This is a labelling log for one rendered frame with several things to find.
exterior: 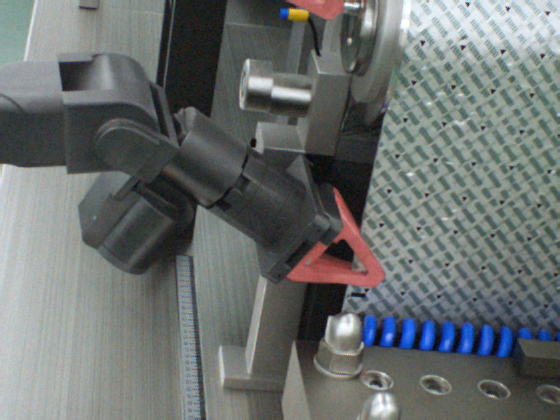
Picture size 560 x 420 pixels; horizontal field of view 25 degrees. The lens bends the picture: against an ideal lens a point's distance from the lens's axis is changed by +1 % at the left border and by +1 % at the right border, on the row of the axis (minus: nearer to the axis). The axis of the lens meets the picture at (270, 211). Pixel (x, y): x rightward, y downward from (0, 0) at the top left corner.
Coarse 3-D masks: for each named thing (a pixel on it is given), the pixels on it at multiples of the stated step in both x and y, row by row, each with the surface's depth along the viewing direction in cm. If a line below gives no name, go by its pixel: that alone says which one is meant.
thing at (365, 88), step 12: (384, 0) 88; (396, 0) 88; (384, 12) 88; (396, 12) 88; (384, 24) 88; (384, 36) 88; (384, 48) 88; (372, 60) 90; (384, 60) 89; (372, 72) 90; (384, 72) 89; (360, 84) 93; (372, 84) 90; (360, 96) 93; (372, 96) 92
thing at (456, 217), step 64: (384, 128) 90; (448, 128) 91; (384, 192) 93; (448, 192) 94; (512, 192) 94; (384, 256) 96; (448, 256) 96; (512, 256) 97; (448, 320) 99; (512, 320) 100
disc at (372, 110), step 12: (408, 0) 86; (408, 12) 86; (396, 24) 88; (408, 24) 86; (396, 36) 87; (396, 48) 87; (396, 60) 87; (396, 72) 87; (384, 84) 89; (384, 96) 89; (360, 108) 96; (372, 108) 92; (384, 108) 90; (372, 120) 92
